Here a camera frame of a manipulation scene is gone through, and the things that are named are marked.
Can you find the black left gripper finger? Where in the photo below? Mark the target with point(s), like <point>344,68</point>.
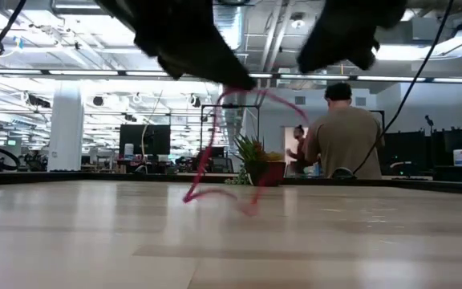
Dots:
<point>199,68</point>
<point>223,56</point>

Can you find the white jug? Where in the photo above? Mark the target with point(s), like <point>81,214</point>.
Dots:
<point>128,151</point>
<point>459,157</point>

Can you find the white building column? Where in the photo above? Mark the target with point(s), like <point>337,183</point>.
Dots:
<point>66,128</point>

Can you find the black monitor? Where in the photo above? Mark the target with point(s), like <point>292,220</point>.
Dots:
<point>455,138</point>
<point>144,138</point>
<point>407,152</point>

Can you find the red rubber band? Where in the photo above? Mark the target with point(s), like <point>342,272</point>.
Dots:
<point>210,140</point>

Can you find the black aluminium table frame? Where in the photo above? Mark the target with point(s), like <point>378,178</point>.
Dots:
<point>94,176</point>

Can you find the black background rig frame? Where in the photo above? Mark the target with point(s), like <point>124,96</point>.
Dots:
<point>231,106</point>

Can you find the small potted green plant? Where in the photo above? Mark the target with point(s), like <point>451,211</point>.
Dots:
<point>263,170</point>

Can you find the person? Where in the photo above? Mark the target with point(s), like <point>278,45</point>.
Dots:
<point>343,136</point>
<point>298,148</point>

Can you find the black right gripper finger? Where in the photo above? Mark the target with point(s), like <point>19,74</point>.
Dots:
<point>319,40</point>
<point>355,46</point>

